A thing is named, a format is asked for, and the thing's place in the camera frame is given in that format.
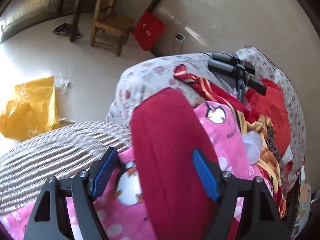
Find dark red fleece sweater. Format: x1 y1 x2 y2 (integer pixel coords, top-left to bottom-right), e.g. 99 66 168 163
130 88 218 239

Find red orange patterned blanket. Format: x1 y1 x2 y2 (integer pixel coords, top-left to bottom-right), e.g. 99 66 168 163
173 64 288 217

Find pink penguin print blanket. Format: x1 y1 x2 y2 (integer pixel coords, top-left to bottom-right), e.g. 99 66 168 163
1 102 254 239

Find striped grey white cloth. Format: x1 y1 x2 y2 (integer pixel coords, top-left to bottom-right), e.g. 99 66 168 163
1 121 131 216

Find white plastic tube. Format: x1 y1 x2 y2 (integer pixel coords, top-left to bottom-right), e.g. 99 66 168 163
242 131 263 164

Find yellow plastic bag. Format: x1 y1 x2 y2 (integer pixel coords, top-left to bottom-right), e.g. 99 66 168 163
1 76 60 141

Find red heart-shaped ruffled pillow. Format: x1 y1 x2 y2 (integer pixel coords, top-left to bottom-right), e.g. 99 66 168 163
245 79 291 157

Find black tripod stand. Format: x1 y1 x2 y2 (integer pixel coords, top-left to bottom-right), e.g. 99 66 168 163
208 51 267 102

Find floral print quilt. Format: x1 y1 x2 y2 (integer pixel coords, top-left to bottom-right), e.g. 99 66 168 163
106 45 308 196

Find pair of slippers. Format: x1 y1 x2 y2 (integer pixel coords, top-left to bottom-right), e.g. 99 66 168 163
53 23 72 38

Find wooden chair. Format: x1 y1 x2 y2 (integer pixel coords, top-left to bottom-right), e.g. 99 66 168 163
90 0 135 56

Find red plastic bin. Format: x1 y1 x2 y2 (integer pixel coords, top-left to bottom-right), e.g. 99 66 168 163
132 11 166 51

